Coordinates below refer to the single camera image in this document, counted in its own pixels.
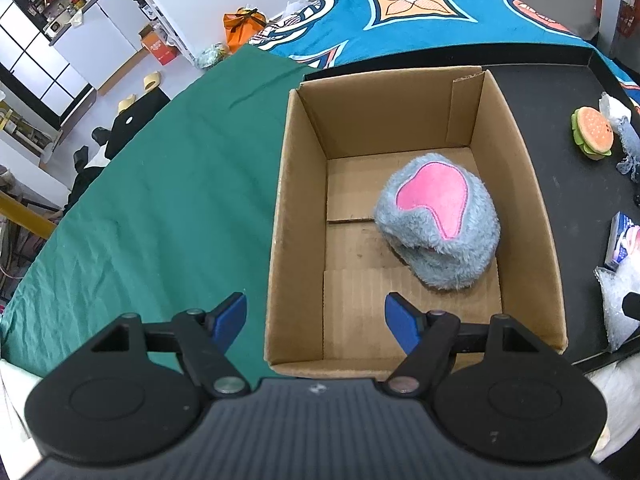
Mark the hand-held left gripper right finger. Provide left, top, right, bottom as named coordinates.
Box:
left=382, top=291, right=549, bottom=397

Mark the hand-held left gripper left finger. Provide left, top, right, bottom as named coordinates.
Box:
left=91, top=291, right=251, bottom=398

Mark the brown cardboard box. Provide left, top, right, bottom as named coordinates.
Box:
left=264, top=65, right=569, bottom=380

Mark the grey plush toy pink patch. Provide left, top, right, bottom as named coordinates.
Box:
left=373, top=155, right=502, bottom=291

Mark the clear bubble wrap bag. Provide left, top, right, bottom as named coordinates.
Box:
left=593, top=259, right=640, bottom=353

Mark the blue printed tissue pack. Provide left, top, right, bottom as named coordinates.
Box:
left=604, top=211, right=640, bottom=272

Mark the blue denim patch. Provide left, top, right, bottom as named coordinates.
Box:
left=615, top=115, right=640, bottom=184

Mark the green cloth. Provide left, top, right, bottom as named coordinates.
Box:
left=0, top=46, right=313, bottom=378

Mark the yellow beam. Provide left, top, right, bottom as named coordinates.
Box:
left=0, top=191, right=57, bottom=239

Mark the cream white cloth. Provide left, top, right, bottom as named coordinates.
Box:
left=584, top=347, right=640, bottom=463

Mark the crumpled clear plastic bag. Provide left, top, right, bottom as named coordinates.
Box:
left=194, top=43, right=230, bottom=69

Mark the burger plush toy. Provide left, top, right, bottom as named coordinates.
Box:
left=571, top=106, right=615, bottom=161

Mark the orange cardboard box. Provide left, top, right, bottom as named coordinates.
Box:
left=138, top=25, right=179, bottom=66

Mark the orange bag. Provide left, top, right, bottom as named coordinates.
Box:
left=222, top=7, right=268, bottom=54

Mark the white crumpled plastic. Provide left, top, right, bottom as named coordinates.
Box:
left=599, top=92, right=633, bottom=133

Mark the blue printed blanket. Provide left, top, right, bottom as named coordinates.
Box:
left=247, top=0, right=640, bottom=111

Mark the white cabinet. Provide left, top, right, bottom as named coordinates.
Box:
left=50, top=0, right=211, bottom=97

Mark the black framed white partition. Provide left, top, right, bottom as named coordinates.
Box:
left=0, top=0, right=97, bottom=129

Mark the grey post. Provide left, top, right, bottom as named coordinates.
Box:
left=597, top=0, right=637, bottom=57

